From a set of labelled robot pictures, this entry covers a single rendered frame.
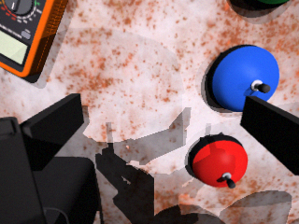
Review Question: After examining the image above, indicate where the black box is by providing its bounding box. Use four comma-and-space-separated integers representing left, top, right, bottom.
33, 157, 99, 224

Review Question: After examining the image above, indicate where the blue bell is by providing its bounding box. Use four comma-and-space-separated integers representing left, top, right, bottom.
206, 44, 279, 112

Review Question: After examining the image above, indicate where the green dome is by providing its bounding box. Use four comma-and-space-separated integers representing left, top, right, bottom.
243, 0, 290, 10

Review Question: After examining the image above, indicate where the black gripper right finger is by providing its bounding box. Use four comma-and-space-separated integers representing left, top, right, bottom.
240, 96, 299, 175

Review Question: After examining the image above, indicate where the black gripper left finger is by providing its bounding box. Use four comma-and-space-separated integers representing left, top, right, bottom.
0, 93, 84, 224

